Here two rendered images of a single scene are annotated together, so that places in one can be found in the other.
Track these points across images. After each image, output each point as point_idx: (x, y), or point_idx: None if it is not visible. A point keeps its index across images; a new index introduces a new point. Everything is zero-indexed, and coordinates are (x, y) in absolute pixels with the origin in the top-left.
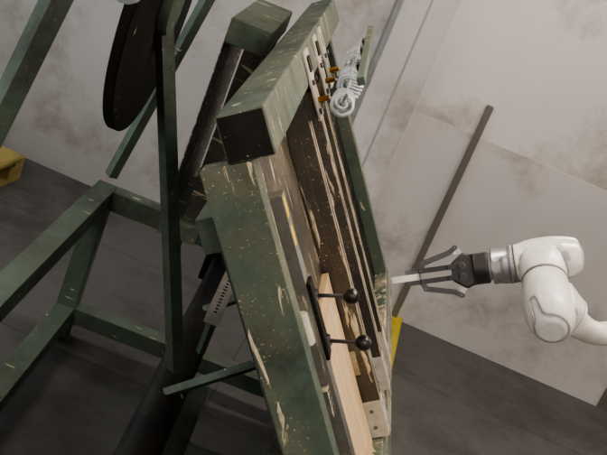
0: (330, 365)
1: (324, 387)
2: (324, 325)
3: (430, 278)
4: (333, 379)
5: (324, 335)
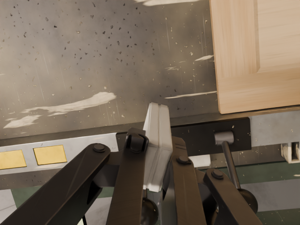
0: (268, 125)
1: (286, 148)
2: (201, 127)
3: (161, 222)
4: (295, 125)
5: (210, 147)
